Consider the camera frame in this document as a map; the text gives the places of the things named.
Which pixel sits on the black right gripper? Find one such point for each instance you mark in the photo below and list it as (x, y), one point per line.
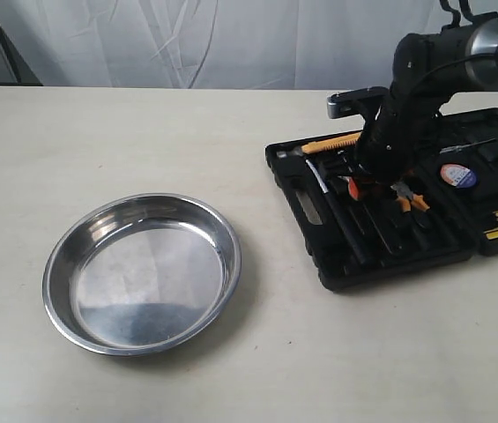
(386, 148)

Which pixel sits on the black plastic tool case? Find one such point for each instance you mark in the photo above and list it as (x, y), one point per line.
(444, 211)

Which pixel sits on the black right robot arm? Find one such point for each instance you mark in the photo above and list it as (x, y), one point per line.
(428, 70)

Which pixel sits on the blue round tape measure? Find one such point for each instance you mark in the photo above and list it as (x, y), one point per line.
(458, 176)

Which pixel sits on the white backdrop curtain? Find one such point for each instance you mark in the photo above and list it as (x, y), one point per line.
(215, 44)

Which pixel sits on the round stainless steel tray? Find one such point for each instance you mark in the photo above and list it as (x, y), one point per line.
(141, 275)

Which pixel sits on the orange handled pliers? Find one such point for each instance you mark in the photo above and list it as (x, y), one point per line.
(407, 199)

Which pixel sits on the hammer with black handle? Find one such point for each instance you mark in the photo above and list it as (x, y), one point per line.
(355, 243)

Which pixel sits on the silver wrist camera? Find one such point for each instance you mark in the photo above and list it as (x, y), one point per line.
(364, 102)

